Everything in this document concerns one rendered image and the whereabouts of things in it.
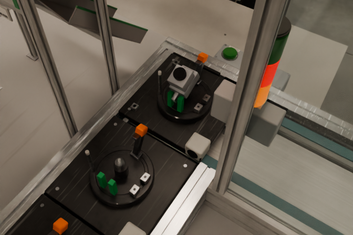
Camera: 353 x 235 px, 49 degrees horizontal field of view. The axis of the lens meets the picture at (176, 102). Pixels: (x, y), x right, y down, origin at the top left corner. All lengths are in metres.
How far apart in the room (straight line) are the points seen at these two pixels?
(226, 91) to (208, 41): 0.63
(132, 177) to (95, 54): 0.52
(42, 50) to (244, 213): 0.54
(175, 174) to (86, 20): 0.40
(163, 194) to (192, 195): 0.06
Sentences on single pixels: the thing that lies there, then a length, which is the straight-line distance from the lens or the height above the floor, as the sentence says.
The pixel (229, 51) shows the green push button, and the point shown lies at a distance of 1.10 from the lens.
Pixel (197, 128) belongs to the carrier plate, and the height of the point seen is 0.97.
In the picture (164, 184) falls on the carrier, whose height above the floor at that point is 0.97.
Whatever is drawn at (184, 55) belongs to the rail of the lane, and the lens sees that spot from 1.10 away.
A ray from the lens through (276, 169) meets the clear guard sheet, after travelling 0.71.
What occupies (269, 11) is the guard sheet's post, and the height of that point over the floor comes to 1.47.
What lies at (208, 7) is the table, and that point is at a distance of 1.41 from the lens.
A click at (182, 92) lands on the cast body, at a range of 0.89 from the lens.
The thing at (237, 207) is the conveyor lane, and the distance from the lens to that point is 0.88.
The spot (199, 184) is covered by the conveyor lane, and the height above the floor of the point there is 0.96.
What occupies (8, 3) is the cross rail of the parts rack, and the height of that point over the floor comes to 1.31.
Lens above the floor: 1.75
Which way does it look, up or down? 54 degrees down
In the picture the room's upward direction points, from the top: 2 degrees clockwise
